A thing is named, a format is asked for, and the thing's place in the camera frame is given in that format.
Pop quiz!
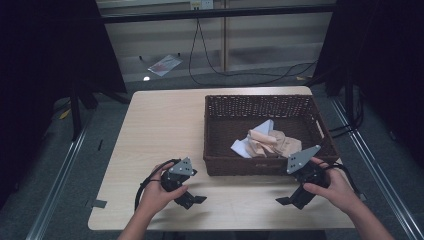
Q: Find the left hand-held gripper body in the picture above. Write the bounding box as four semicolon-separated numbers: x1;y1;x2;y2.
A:
160;157;198;201

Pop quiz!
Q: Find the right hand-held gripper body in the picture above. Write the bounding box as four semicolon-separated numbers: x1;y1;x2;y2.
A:
286;144;332;202

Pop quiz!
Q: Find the person's left hand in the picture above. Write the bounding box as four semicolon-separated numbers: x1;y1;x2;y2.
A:
137;161;190;218

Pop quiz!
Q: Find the person's right hand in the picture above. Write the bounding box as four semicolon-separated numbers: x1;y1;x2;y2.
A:
302;157;363;215

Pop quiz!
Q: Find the beige crumpled cloth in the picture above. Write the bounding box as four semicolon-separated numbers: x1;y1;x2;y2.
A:
245;128;303;159

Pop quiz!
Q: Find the light wooden table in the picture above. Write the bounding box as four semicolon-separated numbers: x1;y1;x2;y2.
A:
87;85;356;232

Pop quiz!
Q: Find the white cloth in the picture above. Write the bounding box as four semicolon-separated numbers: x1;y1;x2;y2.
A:
230;118;275;159

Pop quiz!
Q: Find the brown wicker basket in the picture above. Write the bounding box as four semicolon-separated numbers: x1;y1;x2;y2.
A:
202;94;341;177

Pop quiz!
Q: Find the black metal stand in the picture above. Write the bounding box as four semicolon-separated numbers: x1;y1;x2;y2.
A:
324;64;365;129
67;75;132;142

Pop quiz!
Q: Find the grey tape strip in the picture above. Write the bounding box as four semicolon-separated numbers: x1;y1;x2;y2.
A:
90;198;108;210

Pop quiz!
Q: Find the clear plastic packet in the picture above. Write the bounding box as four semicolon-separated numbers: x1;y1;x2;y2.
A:
147;54;184;78

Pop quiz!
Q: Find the black curtain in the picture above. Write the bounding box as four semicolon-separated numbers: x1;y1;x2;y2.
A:
0;0;128;209
312;0;424;162

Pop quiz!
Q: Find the right hand-held gripper black cable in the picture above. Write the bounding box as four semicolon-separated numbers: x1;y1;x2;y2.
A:
320;162;364;198

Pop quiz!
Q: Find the hand-held gripper black cable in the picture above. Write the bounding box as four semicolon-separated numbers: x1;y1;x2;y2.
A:
133;158;182;212
320;162;364;198

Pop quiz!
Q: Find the left hand-held gripper black cable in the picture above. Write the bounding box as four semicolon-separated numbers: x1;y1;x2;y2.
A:
133;158;182;212

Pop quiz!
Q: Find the bundle of black cables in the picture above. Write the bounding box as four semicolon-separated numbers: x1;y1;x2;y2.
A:
328;96;365;139

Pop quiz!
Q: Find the metal floor rail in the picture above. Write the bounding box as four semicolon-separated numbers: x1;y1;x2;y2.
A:
329;95;424;240
25;124;88;240

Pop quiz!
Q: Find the black floor cable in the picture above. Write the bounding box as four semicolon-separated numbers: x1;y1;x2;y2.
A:
197;19;318;78
187;18;318;87

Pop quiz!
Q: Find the black horizontal frame bar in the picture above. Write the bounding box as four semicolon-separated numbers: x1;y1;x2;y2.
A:
100;3;338;25

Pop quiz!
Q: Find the white wall outlet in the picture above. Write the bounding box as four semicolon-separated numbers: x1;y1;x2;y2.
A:
189;0;215;11

